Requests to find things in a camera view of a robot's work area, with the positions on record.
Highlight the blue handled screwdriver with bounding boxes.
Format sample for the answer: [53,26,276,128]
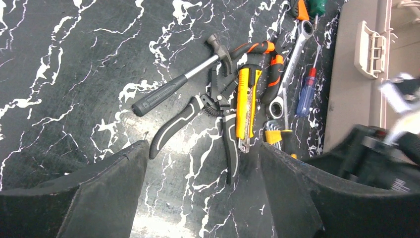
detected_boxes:
[296,45,322,117]

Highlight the green handled screwdriver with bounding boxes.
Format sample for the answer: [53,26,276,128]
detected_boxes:
[308,0,327,30]

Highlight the silver combination wrench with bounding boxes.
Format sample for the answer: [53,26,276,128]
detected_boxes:
[261,20,314,119]

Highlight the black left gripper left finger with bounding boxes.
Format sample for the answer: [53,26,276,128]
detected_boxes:
[0,140,149,238]

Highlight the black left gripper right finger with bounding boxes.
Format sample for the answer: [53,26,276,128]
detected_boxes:
[259,143,420,238]

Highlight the black handled claw hammer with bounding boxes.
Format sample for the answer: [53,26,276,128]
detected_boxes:
[132,33,233,117]

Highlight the yellow hex key set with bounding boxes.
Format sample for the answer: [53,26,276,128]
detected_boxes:
[265,119,298,159]

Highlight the yellow utility knife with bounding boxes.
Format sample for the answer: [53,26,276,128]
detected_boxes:
[236,64,262,153]

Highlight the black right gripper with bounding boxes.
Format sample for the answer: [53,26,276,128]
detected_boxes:
[302,75,420,192]

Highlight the orange handled pliers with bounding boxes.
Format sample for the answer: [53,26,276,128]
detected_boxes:
[230,39,285,105]

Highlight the black handled cutters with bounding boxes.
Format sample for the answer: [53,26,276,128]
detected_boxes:
[149,64,241,186]

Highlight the beige translucent plastic toolbox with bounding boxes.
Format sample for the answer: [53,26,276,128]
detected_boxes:
[323,0,420,151]

